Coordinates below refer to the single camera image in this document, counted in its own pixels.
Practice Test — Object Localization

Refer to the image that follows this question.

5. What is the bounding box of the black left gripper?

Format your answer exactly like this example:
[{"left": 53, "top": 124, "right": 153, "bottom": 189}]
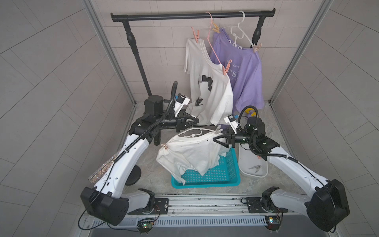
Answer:
[{"left": 153, "top": 112, "right": 196, "bottom": 134}]

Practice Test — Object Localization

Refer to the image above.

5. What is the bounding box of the white plastic hanger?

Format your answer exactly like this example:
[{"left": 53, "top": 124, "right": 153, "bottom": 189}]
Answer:
[
  {"left": 223, "top": 10, "right": 255, "bottom": 50},
  {"left": 177, "top": 127, "right": 217, "bottom": 138}
]

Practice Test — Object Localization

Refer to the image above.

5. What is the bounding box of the white garment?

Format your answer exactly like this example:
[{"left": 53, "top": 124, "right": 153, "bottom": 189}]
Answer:
[
  {"left": 156, "top": 133, "right": 230, "bottom": 184},
  {"left": 184, "top": 38, "right": 234, "bottom": 125}
]

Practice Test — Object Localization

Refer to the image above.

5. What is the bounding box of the pink clothespin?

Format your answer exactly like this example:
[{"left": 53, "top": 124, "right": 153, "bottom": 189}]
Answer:
[
  {"left": 223, "top": 60, "right": 232, "bottom": 75},
  {"left": 191, "top": 27, "right": 200, "bottom": 43},
  {"left": 161, "top": 143, "right": 168, "bottom": 150},
  {"left": 253, "top": 43, "right": 263, "bottom": 53}
]

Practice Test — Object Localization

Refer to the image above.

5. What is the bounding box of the grey white clothespin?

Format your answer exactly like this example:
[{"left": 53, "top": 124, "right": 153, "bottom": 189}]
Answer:
[{"left": 249, "top": 165, "right": 262, "bottom": 173}]

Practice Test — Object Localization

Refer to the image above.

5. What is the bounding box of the purple t-shirt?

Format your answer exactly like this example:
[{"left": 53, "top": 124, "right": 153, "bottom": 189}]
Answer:
[{"left": 210, "top": 29, "right": 264, "bottom": 114}]

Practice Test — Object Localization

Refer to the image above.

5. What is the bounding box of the beige clothespin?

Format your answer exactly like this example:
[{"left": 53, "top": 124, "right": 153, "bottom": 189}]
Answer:
[{"left": 210, "top": 22, "right": 221, "bottom": 34}]

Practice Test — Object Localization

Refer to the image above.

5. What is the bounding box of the pink wire hanger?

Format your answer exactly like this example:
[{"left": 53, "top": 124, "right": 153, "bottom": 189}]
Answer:
[{"left": 206, "top": 11, "right": 227, "bottom": 76}]

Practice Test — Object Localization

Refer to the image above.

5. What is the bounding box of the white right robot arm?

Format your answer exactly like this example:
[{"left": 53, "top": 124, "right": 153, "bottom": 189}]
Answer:
[{"left": 213, "top": 115, "right": 350, "bottom": 232}]

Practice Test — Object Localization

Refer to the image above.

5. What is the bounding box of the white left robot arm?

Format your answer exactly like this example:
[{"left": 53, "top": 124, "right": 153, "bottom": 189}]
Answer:
[{"left": 81, "top": 94, "right": 199, "bottom": 226}]

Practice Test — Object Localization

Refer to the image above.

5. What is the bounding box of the teal plastic laundry basket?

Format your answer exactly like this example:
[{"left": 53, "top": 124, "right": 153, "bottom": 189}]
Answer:
[{"left": 171, "top": 148, "right": 241, "bottom": 189}]

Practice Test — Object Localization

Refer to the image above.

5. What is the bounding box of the white plastic clothespin tray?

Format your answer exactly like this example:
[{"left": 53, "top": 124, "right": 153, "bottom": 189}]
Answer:
[{"left": 238, "top": 144, "right": 268, "bottom": 179}]

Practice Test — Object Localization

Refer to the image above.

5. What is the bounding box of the yellow plastic triangle toy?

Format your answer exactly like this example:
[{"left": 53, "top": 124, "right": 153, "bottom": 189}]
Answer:
[{"left": 246, "top": 108, "right": 257, "bottom": 117}]

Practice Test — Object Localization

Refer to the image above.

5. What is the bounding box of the black round base stand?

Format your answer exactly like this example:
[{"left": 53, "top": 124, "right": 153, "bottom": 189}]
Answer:
[{"left": 125, "top": 166, "right": 142, "bottom": 186}]

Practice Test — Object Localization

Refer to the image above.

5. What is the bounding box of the right circuit board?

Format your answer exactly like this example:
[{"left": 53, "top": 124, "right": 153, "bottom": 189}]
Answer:
[{"left": 265, "top": 216, "right": 282, "bottom": 231}]

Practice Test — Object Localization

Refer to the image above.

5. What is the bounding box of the circuit board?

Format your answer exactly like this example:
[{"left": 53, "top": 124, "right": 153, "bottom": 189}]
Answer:
[
  {"left": 265, "top": 216, "right": 282, "bottom": 231},
  {"left": 137, "top": 218, "right": 155, "bottom": 234}
]

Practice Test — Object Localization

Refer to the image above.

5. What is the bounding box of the left circuit board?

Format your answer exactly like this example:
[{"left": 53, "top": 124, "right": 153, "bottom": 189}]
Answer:
[{"left": 137, "top": 218, "right": 155, "bottom": 234}]

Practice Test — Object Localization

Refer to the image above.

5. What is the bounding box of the black metal clothes rack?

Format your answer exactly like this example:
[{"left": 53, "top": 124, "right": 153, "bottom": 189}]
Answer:
[{"left": 110, "top": 8, "right": 276, "bottom": 96}]

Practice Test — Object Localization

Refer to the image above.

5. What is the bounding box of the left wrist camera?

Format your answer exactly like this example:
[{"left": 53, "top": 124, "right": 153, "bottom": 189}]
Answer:
[{"left": 174, "top": 93, "right": 190, "bottom": 118}]

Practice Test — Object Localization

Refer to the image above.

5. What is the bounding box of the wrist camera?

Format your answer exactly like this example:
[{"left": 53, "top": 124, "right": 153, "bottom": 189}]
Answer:
[
  {"left": 224, "top": 114, "right": 239, "bottom": 134},
  {"left": 174, "top": 93, "right": 190, "bottom": 118}
]

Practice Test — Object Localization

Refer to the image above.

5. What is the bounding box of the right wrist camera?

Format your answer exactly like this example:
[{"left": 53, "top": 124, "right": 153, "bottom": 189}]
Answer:
[{"left": 224, "top": 114, "right": 239, "bottom": 134}]

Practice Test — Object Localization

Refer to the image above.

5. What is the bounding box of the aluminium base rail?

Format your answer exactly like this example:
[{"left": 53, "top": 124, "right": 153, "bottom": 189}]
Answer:
[{"left": 79, "top": 194, "right": 332, "bottom": 229}]

